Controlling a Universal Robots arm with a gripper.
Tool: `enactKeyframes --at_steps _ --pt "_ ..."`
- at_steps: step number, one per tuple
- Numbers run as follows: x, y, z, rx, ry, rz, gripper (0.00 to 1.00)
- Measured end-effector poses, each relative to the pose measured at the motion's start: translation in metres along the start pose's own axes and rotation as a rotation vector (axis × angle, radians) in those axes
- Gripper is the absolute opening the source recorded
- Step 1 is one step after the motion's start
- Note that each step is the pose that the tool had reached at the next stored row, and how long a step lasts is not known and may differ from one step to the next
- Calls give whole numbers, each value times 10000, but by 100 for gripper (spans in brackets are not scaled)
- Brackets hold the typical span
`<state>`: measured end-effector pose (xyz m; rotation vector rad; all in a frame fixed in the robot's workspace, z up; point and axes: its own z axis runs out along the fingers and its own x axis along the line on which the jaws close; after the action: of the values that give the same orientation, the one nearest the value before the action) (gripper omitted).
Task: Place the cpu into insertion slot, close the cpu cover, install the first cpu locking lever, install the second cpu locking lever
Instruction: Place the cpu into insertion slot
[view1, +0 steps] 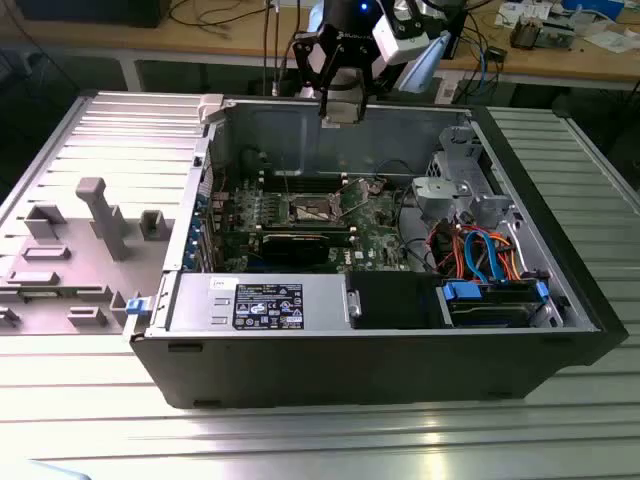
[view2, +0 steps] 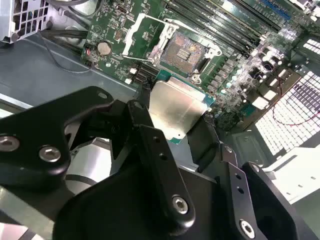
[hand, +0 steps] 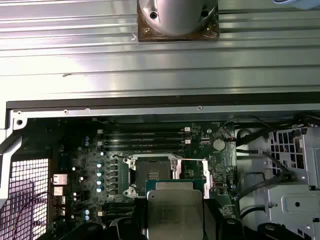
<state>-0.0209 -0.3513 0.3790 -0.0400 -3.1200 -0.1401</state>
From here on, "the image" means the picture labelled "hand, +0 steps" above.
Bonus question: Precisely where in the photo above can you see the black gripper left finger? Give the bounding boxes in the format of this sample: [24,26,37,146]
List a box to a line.
[74,198,149,240]

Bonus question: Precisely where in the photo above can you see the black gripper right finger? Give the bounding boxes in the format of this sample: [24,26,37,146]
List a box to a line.
[202,198,301,240]

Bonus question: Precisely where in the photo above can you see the silver CPU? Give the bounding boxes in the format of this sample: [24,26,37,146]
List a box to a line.
[145,178,205,240]

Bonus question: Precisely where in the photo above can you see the metal socket cover frame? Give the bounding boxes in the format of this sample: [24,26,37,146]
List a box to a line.
[173,157,214,200]

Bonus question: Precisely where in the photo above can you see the RAM slot white clips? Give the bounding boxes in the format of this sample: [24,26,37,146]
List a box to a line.
[97,138,191,146]
[97,209,137,219]
[97,126,191,134]

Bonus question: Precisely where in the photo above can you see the RAM slot black clips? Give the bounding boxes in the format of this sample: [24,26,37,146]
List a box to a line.
[97,201,137,210]
[103,145,187,152]
[103,133,187,140]

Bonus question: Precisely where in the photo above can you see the CPU socket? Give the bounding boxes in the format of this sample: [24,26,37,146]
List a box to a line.
[123,153,182,201]

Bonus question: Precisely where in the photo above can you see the green motherboard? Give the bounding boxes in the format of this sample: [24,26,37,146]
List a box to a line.
[48,117,238,240]

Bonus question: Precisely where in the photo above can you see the metal rear port block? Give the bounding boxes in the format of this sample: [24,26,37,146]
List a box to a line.
[51,173,69,186]

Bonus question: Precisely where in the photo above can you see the round coin battery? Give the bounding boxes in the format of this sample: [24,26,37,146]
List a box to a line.
[212,138,226,152]

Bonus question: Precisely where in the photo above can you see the metal drive cage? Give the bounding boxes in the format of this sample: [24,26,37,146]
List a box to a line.
[267,126,320,192]

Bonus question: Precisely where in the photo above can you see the black open PC case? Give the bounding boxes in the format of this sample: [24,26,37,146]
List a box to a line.
[0,96,320,240]

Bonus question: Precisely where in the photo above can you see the black cable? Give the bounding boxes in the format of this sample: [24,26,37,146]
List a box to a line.
[234,146,300,216]

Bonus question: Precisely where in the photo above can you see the square brown base plate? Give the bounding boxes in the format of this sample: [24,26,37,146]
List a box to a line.
[136,0,220,43]

